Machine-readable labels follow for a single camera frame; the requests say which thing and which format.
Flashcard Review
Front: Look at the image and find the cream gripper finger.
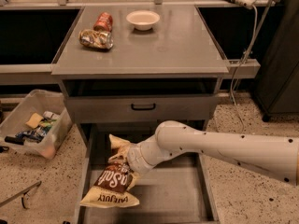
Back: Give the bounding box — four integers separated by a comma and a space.
127, 172, 140, 189

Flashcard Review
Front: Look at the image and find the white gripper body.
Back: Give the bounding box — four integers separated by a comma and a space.
127, 135, 175, 175

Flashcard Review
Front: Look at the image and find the brown sea salt chip bag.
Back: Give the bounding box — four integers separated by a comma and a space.
80, 134, 139, 208

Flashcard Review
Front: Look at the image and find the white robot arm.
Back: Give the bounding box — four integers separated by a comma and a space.
127, 120, 299, 186

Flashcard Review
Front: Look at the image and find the open grey middle drawer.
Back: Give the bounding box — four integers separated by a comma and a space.
74, 124, 220, 224

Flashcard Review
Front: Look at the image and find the grey top drawer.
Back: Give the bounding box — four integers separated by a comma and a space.
63, 78, 218, 123

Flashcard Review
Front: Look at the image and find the grey metal drawer cabinet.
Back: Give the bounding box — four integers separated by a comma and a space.
52, 5, 228, 140

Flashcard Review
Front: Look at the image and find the clear plastic bin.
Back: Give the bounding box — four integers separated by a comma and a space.
0, 90, 72, 160

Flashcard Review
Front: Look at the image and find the yellow sponge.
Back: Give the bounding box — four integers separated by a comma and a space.
26, 113, 43, 129

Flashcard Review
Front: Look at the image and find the metal rod on floor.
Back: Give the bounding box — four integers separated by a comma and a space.
0, 181, 42, 209

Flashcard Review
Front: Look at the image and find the crushed gold can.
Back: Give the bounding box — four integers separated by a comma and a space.
78, 29, 113, 49

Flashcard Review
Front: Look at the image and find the black tool in bin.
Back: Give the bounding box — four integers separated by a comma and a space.
5, 136, 24, 146

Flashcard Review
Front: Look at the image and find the white bowl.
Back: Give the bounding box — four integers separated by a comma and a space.
126, 10, 160, 31

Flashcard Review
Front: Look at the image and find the dark cabinet at right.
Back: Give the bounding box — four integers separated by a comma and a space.
253, 0, 299, 122

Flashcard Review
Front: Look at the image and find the black drawer handle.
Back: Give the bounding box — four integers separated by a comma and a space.
131, 104, 156, 111

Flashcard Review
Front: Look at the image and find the white cable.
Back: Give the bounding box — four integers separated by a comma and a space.
229, 4, 260, 129

